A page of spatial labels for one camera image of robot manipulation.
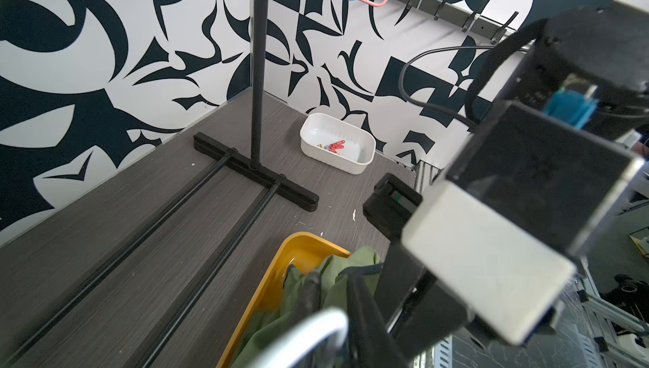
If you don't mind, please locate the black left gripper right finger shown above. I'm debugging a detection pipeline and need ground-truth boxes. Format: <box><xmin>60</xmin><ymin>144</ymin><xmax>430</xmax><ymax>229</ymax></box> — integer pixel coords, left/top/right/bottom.
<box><xmin>346</xmin><ymin>274</ymin><xmax>406</xmax><ymax>367</ymax></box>

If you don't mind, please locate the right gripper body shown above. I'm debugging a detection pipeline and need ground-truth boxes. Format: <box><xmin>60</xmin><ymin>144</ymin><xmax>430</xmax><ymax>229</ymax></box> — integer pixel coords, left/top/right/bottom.
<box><xmin>375</xmin><ymin>241</ymin><xmax>496</xmax><ymax>361</ymax></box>

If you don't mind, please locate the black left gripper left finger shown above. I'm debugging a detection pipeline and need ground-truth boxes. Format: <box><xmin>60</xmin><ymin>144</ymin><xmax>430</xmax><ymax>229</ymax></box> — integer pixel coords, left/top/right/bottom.
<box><xmin>288</xmin><ymin>271</ymin><xmax>321</xmax><ymax>327</ymax></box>

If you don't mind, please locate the green tank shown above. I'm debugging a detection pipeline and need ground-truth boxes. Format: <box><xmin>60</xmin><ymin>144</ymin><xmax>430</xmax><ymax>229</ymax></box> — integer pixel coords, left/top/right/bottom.
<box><xmin>231</xmin><ymin>246</ymin><xmax>383</xmax><ymax>367</ymax></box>

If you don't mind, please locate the white wire hanger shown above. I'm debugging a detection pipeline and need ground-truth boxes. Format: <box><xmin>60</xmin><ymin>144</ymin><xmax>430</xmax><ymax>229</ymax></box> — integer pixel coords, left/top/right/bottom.
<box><xmin>248</xmin><ymin>308</ymin><xmax>349</xmax><ymax>367</ymax></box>

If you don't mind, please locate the red clothespin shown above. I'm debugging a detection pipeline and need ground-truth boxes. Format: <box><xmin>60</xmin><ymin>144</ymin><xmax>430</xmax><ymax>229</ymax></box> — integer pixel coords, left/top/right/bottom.
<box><xmin>326</xmin><ymin>140</ymin><xmax>346</xmax><ymax>153</ymax></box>

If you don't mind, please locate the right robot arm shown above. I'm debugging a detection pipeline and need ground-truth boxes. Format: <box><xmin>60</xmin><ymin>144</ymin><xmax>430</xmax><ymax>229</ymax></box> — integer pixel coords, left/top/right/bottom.
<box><xmin>347</xmin><ymin>2</ymin><xmax>648</xmax><ymax>367</ymax></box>

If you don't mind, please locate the yellow plastic tray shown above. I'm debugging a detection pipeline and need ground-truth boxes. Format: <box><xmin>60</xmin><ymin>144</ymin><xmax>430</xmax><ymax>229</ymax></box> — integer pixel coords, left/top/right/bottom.
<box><xmin>216</xmin><ymin>232</ymin><xmax>351</xmax><ymax>368</ymax></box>

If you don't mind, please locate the black clothes rack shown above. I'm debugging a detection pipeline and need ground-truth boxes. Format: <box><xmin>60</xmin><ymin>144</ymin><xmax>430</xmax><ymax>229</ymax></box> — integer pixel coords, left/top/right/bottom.
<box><xmin>1</xmin><ymin>0</ymin><xmax>319</xmax><ymax>367</ymax></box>

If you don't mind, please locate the white plastic bin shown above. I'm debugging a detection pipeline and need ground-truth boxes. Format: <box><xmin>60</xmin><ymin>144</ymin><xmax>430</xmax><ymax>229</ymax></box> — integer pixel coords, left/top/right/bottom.
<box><xmin>299</xmin><ymin>114</ymin><xmax>376</xmax><ymax>175</ymax></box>

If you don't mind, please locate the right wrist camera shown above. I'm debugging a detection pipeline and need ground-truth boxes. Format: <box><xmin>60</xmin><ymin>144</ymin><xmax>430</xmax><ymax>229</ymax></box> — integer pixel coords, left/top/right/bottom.
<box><xmin>402</xmin><ymin>101</ymin><xmax>644</xmax><ymax>345</ymax></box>

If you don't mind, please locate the black wall hook rail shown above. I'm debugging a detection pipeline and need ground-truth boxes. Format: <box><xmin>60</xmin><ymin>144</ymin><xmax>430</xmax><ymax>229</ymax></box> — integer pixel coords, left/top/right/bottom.
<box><xmin>390</xmin><ymin>0</ymin><xmax>519</xmax><ymax>45</ymax></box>

